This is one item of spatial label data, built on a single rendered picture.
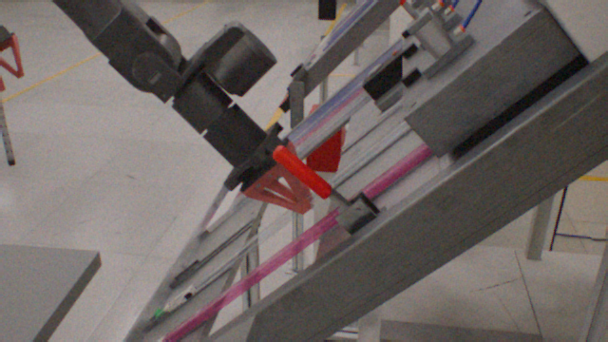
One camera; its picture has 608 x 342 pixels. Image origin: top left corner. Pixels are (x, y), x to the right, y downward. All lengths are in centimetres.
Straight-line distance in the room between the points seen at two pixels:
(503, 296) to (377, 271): 69
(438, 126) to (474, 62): 6
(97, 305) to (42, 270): 90
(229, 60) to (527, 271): 82
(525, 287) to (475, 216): 75
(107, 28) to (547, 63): 43
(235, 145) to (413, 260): 27
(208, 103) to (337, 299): 27
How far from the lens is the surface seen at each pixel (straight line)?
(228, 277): 75
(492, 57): 46
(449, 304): 111
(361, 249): 47
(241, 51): 63
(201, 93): 65
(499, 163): 44
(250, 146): 65
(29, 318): 117
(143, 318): 89
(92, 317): 213
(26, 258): 136
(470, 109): 47
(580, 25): 45
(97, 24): 64
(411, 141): 61
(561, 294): 121
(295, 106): 193
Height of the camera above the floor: 128
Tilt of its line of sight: 25 degrees down
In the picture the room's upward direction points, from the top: straight up
